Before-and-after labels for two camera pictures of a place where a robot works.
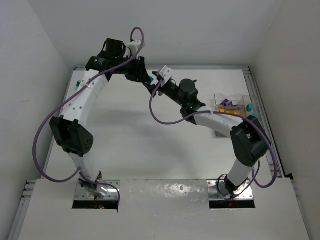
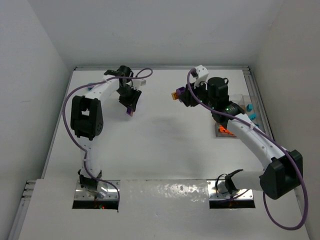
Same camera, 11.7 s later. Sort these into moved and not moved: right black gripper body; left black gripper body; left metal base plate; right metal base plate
Moved: left black gripper body; right black gripper body
Not moved: right metal base plate; left metal base plate
